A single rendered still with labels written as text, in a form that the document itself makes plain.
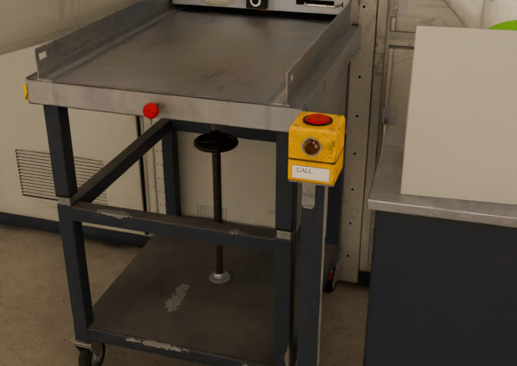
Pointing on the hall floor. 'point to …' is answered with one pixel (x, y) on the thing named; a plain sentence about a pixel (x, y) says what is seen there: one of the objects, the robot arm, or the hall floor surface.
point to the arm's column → (441, 293)
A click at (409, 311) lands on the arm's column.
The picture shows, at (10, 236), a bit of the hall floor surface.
